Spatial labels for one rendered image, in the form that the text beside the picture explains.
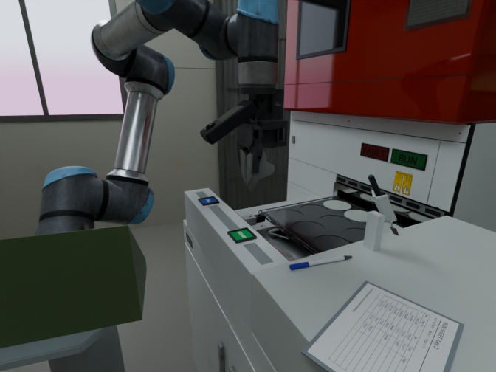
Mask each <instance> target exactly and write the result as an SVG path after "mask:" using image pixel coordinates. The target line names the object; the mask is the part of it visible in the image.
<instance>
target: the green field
mask: <svg viewBox="0 0 496 372"><path fill-rule="evenodd" d="M425 158H426V156H422V155H418V154H411V153H407V152H403V151H395V150H393V155H392V160H391V162H395V163H399V164H403V165H408V166H412V167H415V168H421V169H424V162H425Z"/></svg>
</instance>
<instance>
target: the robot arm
mask: <svg viewBox="0 0 496 372"><path fill-rule="evenodd" d="M237 12H238V13H237V14H235V15H232V16H227V15H225V14H224V13H223V12H222V11H220V9H218V8H217V7H216V6H214V5H213V4H212V3H210V2H209V1H208V0H133V1H132V2H130V3H129V4H128V5H127V6H125V7H124V8H123V9H122V10H121V11H119V12H118V14H116V15H115V16H114V17H113V18H111V19H110V20H109V19H106V20H102V21H100V22H99V23H97V24H96V25H95V26H94V28H93V29H92V32H91V35H90V43H91V47H92V50H93V53H94V55H95V57H96V58H97V59H98V61H99V62H100V63H101V64H102V65H103V66H104V67H105V68H106V69H107V70H109V71H110V72H112V73H113V74H115V75H118V76H120V77H122V78H124V79H125V85H124V87H125V89H126V91H127V92H128V99H127V103H126V107H125V115H124V119H123V126H122V131H121V135H120V141H119V145H118V149H117V157H116V161H115V165H114V170H113V171H112V172H110V173H108V174H107V176H106V180H102V179H98V178H97V174H96V173H95V171H93V170H92V169H90V168H86V167H81V166H68V167H63V168H58V169H56V170H53V171H52V172H50V173H49V174H48V175H47V176H46V178H45V182H44V186H43V188H42V193H43V194H42V200H41V211H40V217H39V223H38V229H37V230H36V232H35V234H34V235H46V234H53V233H65V232H72V231H79V230H92V229H95V228H94V222H95V221H98V222H107V223H115V224H124V225H127V224H140V223H142V222H143V221H144V220H145V219H146V218H147V217H148V215H149V213H150V211H151V209H152V207H153V203H154V196H153V194H154V192H153V191H152V189H150V188H149V187H148V183H149V181H148V180H147V178H146V177H145V169H146V165H147V160H148V152H149V148H150V144H151V136H152V131H153V126H154V119H155V114H156V107H157V103H158V101H159V100H161V99H163V97H164V96H165V95H167V94H168V93H169V92H170V91H171V89H172V85H173V83H174V79H175V69H174V65H173V63H172V62H171V60H170V59H169V58H166V57H165V56H164V55H163V54H162V53H160V52H157V51H155V50H153V49H152V48H150V47H148V46H146V45H144V44H145V43H147V42H149V41H151V40H153V39H154V38H156V37H158V36H160V35H162V34H164V33H166V32H168V31H169V30H172V29H173V28H174V29H176V30H178V31H179V32H180V33H182V34H184V35H186V36H187V37H188V38H190V39H191V40H193V41H195V42H196V43H197V44H198V45H199V49H200V50H201V52H202V53H203V55H204V56H205V57H206V58H209V59H210V60H217V61H225V60H228V59H230V58H238V84H239V85H240V86H241V88H239V89H240V94H248V95H249V99H248V100H243V101H241V102H240V103H239V104H238V105H236V106H235V107H233V108H232V109H230V110H229V111H228V112H226V113H225V114H223V115H222V116H220V117H219V118H218V119H217V120H215V121H214V122H212V123H210V124H208V125H207V126H206V127H205V128H204V129H202V130H201V131H200V134H201V136H202V137H203V139H204V141H206V142H208V143H210V144H211V145H213V144H215V143H216V142H218V141H219V140H220V139H221V138H223V137H224V136H226V135H227V134H228V133H230V132H231V131H232V130H234V129H235V128H237V152H238V161H239V165H240V167H241V173H242V176H243V179H244V183H245V185H246V186H247V188H248V190H249V191H250V192H253V191H254V189H255V187H256V185H257V181H258V180H259V179H262V178H264V177H267V176H270V175H272V174H273V173H274V171H275V166H274V165H272V164H270V163H268V162H267V161H266V153H265V151H263V148H276V147H282V146H287V129H288V120H284V119H283V105H284V89H276V88H275V87H274V86H276V85H277V84H278V27H279V24H280V22H279V9H278V0H238V8H237ZM283 128H285V141H283Z"/></svg>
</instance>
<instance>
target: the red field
mask: <svg viewBox="0 0 496 372"><path fill-rule="evenodd" d="M387 154H388V149H387V148H380V147H376V146H372V145H364V144H362V151H361V155H365V156H370V157H373V158H377V159H383V160H386V159H387Z"/></svg>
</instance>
